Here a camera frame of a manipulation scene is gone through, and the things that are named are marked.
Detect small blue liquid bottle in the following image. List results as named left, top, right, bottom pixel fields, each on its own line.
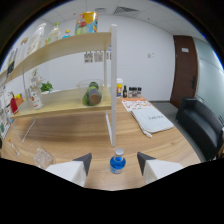
left=109, top=147, right=127, bottom=175

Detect clear bottle with orange label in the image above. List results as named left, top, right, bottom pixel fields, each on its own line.
left=7, top=137, right=22, bottom=158

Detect clear glass with ice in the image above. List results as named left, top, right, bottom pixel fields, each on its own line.
left=29, top=142, right=57, bottom=170

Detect black leather sofa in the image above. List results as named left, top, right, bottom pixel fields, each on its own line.
left=175, top=97, right=224, bottom=162

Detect orange printed menu sheet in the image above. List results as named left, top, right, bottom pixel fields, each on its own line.
left=121, top=97, right=153, bottom=112

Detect white-framed wooden shelf rack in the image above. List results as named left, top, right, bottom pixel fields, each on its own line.
left=0, top=23, right=118, bottom=148

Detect jar of green limes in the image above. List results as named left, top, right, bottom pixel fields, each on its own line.
left=77, top=79, right=104, bottom=107

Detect clear bottle red-white label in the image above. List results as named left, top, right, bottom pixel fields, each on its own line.
left=29, top=87, right=44, bottom=110

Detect green potted plant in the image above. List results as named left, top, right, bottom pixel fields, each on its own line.
left=39, top=80, right=54, bottom=94

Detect yellow container white lid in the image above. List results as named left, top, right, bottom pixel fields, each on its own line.
left=116, top=77, right=124, bottom=98

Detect brown wooden door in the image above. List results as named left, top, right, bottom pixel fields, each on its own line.
left=169, top=35, right=199, bottom=109

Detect black and yellow can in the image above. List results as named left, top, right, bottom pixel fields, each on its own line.
left=5, top=48, right=18, bottom=78

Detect large glass jar cork lid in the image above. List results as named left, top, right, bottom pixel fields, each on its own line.
left=15, top=37, right=29, bottom=63

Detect clear bottle green cap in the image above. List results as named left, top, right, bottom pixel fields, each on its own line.
left=45, top=21, right=62, bottom=45

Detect yellow printed can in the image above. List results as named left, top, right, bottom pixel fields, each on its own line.
left=74, top=10, right=99, bottom=36

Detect ceiling air vent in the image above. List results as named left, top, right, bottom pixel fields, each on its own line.
left=113, top=6, right=140, bottom=15

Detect small grey wall poster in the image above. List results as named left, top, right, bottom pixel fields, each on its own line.
left=93, top=51, right=104, bottom=63
left=83, top=51, right=94, bottom=64

